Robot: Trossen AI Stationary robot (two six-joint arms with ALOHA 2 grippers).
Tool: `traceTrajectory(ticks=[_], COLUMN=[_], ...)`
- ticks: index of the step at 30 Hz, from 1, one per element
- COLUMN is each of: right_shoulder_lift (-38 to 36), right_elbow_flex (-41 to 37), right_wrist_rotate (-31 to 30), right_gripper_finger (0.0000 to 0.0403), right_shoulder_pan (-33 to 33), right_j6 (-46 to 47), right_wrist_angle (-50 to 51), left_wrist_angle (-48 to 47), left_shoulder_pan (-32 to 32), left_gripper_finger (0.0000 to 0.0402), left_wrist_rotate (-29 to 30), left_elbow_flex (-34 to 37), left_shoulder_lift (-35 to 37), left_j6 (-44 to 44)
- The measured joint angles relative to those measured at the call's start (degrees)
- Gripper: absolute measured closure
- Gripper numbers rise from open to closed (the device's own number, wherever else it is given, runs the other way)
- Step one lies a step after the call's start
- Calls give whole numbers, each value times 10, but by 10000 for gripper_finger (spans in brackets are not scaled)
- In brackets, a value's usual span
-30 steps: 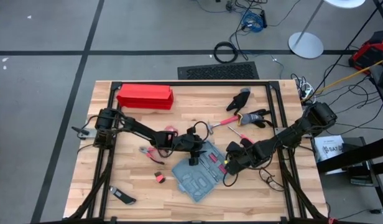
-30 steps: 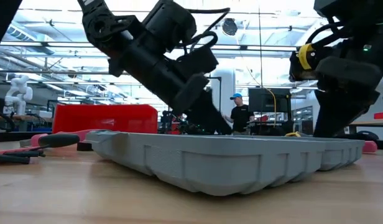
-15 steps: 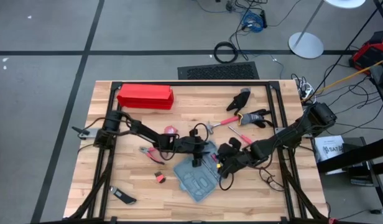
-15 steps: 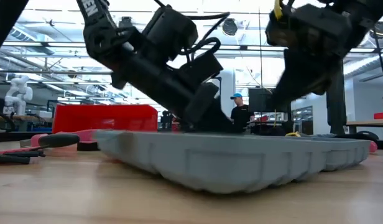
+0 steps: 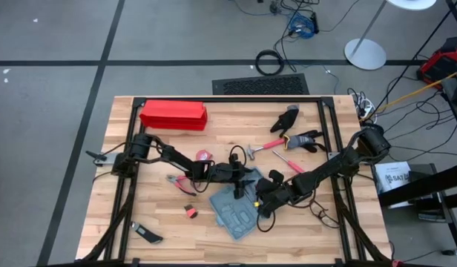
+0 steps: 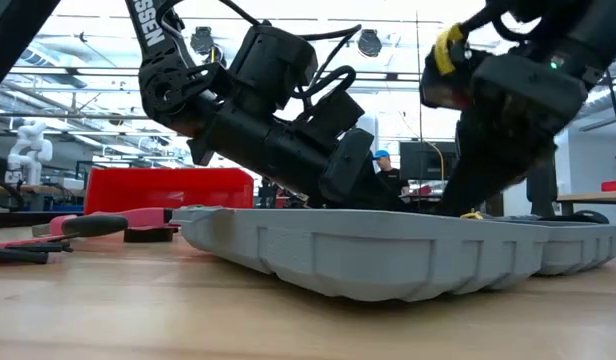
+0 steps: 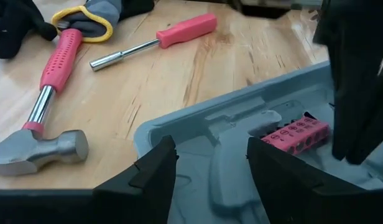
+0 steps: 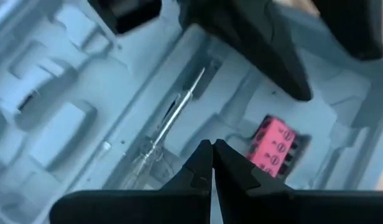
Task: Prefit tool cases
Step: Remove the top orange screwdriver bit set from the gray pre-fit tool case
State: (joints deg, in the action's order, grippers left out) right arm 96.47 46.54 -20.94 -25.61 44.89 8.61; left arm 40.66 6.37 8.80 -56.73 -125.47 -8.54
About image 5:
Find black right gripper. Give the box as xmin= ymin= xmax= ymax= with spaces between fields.
xmin=256 ymin=169 xmax=295 ymax=220

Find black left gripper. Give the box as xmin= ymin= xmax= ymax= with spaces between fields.
xmin=212 ymin=162 xmax=256 ymax=200

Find grey-blue plastic tool case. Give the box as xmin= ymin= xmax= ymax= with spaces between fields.
xmin=208 ymin=166 xmax=269 ymax=242

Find pink handled screwdriver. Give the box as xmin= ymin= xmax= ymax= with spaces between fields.
xmin=271 ymin=149 xmax=306 ymax=174

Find pink handled hammer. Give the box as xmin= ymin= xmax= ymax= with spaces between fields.
xmin=247 ymin=137 xmax=289 ymax=162

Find red black hex key set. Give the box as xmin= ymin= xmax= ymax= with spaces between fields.
xmin=183 ymin=204 xmax=199 ymax=220

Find pink and black handled pliers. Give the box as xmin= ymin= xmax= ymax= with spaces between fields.
xmin=165 ymin=174 xmax=197 ymax=197

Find red tape measure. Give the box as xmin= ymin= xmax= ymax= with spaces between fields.
xmin=195 ymin=148 xmax=214 ymax=162

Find black framed safety glasses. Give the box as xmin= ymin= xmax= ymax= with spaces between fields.
xmin=309 ymin=199 xmax=341 ymax=230

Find grey and black work glove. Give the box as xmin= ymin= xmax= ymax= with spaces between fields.
xmin=282 ymin=129 xmax=325 ymax=154

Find black utility knife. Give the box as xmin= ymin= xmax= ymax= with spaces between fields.
xmin=129 ymin=220 xmax=164 ymax=245

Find red plastic bin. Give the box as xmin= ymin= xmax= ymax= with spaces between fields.
xmin=139 ymin=99 xmax=208 ymax=132

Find white cardboard box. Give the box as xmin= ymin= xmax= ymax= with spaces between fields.
xmin=374 ymin=161 xmax=413 ymax=209

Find white power strip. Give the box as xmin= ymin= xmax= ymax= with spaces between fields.
xmin=356 ymin=96 xmax=378 ymax=119

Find black metal cart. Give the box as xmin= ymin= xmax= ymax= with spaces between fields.
xmin=378 ymin=162 xmax=457 ymax=257

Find thin black pole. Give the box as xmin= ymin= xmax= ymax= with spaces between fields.
xmin=372 ymin=9 xmax=454 ymax=114

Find red and black power station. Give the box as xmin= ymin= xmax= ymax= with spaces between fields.
xmin=416 ymin=36 xmax=457 ymax=90

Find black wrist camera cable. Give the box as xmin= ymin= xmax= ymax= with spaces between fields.
xmin=228 ymin=144 xmax=249 ymax=168
xmin=255 ymin=206 xmax=277 ymax=234

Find black aluminium table frame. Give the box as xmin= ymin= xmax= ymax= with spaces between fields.
xmin=76 ymin=95 xmax=392 ymax=267

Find black coiled cable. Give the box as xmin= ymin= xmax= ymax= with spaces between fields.
xmin=254 ymin=49 xmax=286 ymax=76

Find blue coiled cable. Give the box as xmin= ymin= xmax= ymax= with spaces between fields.
xmin=287 ymin=13 xmax=317 ymax=40

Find yellow floor cable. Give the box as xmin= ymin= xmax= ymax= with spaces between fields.
xmin=359 ymin=71 xmax=457 ymax=122

